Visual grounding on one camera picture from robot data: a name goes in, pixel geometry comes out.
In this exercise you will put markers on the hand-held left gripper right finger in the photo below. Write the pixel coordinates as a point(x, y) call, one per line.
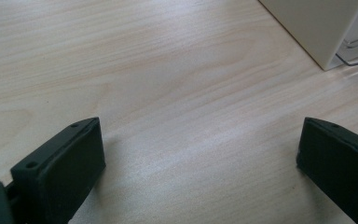
point(341, 165)

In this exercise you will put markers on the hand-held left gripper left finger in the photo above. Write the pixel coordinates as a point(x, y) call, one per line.
point(65, 174)

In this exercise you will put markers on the white box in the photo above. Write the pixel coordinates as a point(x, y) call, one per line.
point(317, 25)

